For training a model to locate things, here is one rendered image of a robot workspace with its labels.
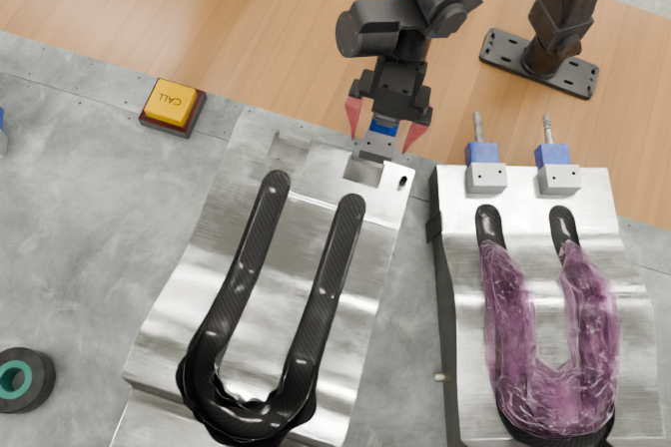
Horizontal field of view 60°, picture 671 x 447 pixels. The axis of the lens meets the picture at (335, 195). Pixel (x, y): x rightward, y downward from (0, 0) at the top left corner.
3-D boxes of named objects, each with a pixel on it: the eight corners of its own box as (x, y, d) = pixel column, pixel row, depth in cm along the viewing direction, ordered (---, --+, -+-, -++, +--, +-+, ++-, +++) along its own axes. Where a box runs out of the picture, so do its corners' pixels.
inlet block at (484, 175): (456, 121, 92) (465, 104, 87) (487, 122, 92) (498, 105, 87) (463, 199, 87) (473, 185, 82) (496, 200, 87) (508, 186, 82)
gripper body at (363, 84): (423, 120, 80) (440, 72, 76) (352, 100, 81) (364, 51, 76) (427, 98, 85) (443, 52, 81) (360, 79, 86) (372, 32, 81)
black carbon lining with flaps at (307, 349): (266, 172, 82) (263, 142, 73) (374, 205, 81) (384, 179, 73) (169, 425, 70) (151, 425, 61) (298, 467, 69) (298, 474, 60)
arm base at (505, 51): (613, 76, 91) (621, 41, 94) (491, 31, 93) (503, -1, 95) (589, 102, 98) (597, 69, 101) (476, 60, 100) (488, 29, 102)
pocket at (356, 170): (347, 161, 85) (349, 150, 82) (382, 171, 85) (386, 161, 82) (338, 188, 84) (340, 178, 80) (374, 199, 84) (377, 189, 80)
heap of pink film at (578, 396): (466, 239, 82) (483, 222, 74) (590, 240, 83) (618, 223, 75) (485, 440, 72) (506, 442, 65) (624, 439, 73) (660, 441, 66)
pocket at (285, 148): (278, 140, 86) (277, 128, 83) (312, 150, 86) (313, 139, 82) (268, 166, 84) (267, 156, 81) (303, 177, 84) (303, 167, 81)
